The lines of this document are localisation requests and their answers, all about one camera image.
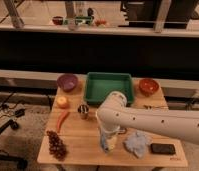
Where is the wooden folding table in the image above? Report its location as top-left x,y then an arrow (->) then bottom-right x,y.
37,78 -> 188,167

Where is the green plastic tray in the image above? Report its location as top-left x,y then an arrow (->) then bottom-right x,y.
84,72 -> 134,106

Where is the black rectangular block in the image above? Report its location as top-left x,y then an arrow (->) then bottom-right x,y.
150,143 -> 176,155

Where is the blue sponge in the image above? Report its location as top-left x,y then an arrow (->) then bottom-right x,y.
100,139 -> 108,151

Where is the small metal cup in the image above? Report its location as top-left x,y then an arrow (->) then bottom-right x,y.
78,104 -> 89,119

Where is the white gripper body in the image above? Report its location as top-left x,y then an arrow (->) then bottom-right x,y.
100,131 -> 117,151

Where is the orange carrot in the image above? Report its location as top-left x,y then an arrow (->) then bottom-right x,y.
56,111 -> 69,133

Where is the bunch of dark grapes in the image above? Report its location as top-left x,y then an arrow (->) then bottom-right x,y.
47,131 -> 67,161

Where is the purple bowl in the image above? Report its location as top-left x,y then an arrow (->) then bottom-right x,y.
57,74 -> 78,92

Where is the red bowl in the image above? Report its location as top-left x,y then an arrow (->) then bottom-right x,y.
139,78 -> 159,96

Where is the light blue cloth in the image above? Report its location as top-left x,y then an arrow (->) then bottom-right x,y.
123,131 -> 151,158

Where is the apple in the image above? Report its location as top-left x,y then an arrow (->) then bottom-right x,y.
56,96 -> 69,108

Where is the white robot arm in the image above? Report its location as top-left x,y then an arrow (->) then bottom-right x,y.
96,91 -> 199,152

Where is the blue plastic cup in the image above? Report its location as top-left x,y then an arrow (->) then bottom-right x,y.
100,135 -> 117,153

